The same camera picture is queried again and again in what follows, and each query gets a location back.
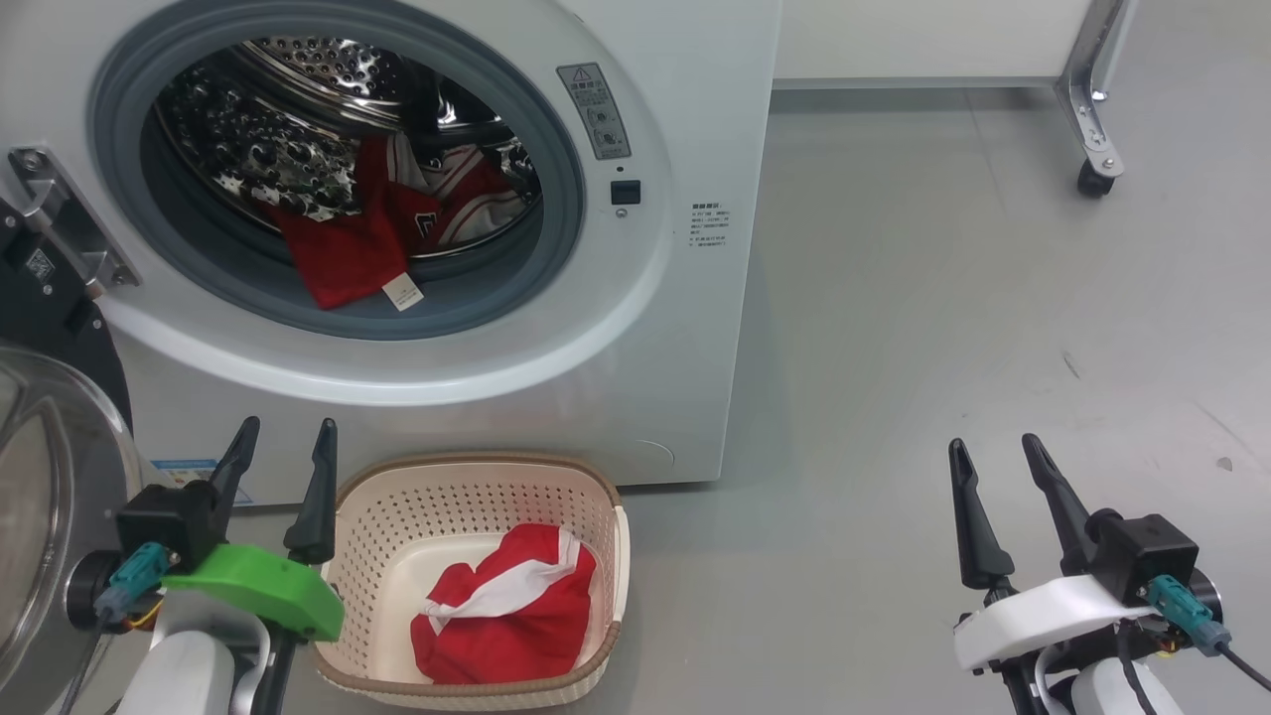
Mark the cream perforated laundry basket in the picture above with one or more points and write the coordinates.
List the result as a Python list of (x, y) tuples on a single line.
[(397, 516)]

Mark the grey metal stand with caster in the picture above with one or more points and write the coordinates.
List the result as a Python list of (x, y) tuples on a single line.
[(1092, 129)]

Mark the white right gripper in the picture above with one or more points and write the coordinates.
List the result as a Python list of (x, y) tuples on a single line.
[(1023, 616)]

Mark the washing machine glass door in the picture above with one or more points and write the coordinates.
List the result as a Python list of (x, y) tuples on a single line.
[(50, 318)]

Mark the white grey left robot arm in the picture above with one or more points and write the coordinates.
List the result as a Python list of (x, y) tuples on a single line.
[(179, 675)]

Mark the red garment with label tag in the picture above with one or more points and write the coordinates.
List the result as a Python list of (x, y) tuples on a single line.
[(348, 248)]

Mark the grey warning sticker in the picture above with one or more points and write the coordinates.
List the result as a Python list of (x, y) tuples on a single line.
[(596, 114)]

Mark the white front-load washing machine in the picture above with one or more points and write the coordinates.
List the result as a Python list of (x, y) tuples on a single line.
[(675, 348)]

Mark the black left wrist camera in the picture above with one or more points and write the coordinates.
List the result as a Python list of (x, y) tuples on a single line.
[(174, 521)]

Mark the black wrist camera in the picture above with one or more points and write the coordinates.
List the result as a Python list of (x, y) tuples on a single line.
[(174, 521), (1142, 551)]

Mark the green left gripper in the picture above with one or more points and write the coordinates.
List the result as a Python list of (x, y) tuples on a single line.
[(268, 591)]

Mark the blue energy label sticker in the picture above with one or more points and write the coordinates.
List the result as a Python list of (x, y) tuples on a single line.
[(184, 472)]

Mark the red garment with white band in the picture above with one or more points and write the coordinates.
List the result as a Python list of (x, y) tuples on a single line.
[(516, 636)]

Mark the white partition panel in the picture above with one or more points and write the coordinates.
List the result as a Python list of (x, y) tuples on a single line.
[(923, 40)]

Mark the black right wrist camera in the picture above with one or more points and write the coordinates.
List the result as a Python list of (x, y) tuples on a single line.
[(1142, 551)]

